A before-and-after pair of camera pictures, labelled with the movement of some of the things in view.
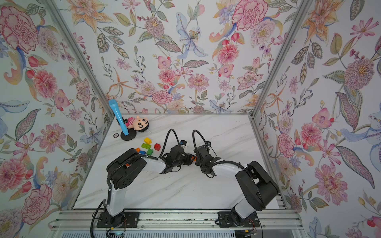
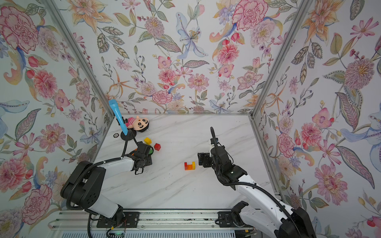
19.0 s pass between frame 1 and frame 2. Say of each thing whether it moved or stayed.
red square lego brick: stayed
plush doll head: stayed
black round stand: stayed
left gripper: moved
